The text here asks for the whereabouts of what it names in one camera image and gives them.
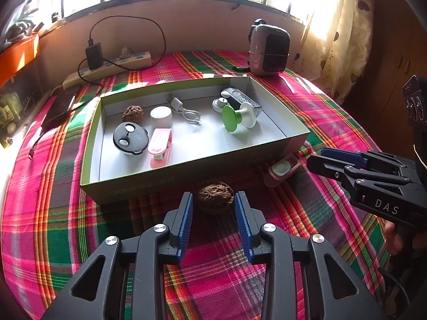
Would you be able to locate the brown walnut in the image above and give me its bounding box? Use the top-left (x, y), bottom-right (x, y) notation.
top-left (196, 181), bottom-right (235, 215)
top-left (122, 105), bottom-right (144, 124)

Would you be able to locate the pink plastic case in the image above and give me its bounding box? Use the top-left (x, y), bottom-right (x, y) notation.
top-left (148, 129), bottom-right (172, 169)

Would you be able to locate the green white spool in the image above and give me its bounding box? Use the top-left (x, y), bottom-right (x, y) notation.
top-left (222, 103), bottom-right (256, 132)

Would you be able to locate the black round lid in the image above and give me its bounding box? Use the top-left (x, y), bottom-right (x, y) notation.
top-left (113, 122), bottom-right (149, 155)

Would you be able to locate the black remote device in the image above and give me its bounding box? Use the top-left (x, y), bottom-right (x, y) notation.
top-left (221, 87), bottom-right (262, 117)

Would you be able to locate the white round cap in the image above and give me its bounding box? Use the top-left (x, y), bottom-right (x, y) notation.
top-left (150, 106), bottom-right (173, 129)

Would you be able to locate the white round suction knob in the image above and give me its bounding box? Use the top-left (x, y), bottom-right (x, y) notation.
top-left (212, 97), bottom-right (229, 113)

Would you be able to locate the white usb cable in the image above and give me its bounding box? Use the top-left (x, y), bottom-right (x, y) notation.
top-left (166, 93), bottom-right (203, 126)

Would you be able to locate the person's right hand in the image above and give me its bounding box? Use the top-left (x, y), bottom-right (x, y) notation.
top-left (384, 221), bottom-right (404, 256)

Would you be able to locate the pink holder with white insert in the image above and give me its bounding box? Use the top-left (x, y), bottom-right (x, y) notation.
top-left (263, 154), bottom-right (300, 188)

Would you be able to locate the white green cardboard box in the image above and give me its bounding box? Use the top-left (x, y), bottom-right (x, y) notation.
top-left (80, 77), bottom-right (309, 204)

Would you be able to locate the cream dotted curtain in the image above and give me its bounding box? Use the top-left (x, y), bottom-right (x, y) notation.
top-left (292, 0), bottom-right (374, 104)

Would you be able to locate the brown walnut in box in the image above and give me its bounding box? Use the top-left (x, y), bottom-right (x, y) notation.
top-left (122, 105), bottom-right (144, 124)

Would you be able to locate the grey black mini heater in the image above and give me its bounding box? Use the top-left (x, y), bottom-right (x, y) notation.
top-left (232, 19), bottom-right (290, 77)

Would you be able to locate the plaid pink green cloth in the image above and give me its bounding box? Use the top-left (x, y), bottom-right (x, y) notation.
top-left (1, 71), bottom-right (389, 319)

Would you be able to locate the black phone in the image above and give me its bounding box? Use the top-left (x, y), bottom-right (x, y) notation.
top-left (41, 89), bottom-right (79, 132)

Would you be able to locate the white power strip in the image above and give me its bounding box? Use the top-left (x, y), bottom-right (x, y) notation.
top-left (62, 51), bottom-right (152, 89)

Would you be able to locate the black charger adapter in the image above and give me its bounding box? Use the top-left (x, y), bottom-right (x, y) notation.
top-left (85, 41), bottom-right (104, 70)

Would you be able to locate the orange plastic tray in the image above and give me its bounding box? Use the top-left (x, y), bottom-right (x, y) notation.
top-left (0, 34), bottom-right (39, 86)

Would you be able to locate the black charger cable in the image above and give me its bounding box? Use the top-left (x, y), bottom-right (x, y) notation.
top-left (27, 14), bottom-right (167, 160)

